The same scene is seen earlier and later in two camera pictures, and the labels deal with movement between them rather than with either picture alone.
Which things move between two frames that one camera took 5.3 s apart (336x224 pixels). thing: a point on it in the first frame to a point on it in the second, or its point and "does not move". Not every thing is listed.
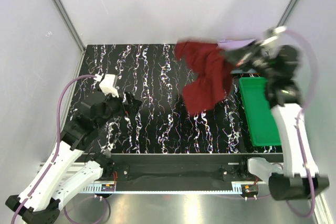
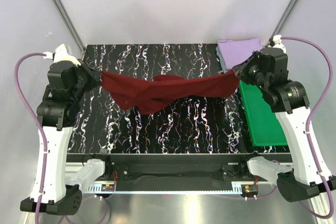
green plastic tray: [260, 117] does not move
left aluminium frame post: [62, 10] does not move
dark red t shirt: [213, 65] to [141, 95]
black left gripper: [132, 107] to [94, 75]
